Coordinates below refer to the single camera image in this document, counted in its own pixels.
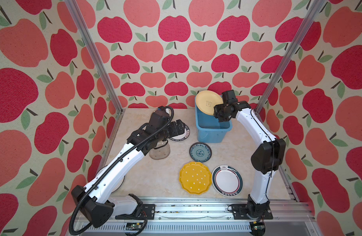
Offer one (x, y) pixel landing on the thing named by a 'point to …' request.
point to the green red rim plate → (227, 180)
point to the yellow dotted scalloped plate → (195, 177)
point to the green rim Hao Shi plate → (182, 136)
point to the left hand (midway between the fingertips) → (182, 127)
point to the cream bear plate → (205, 101)
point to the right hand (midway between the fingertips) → (215, 111)
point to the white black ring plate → (118, 186)
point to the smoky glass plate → (161, 151)
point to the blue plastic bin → (209, 130)
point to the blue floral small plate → (200, 152)
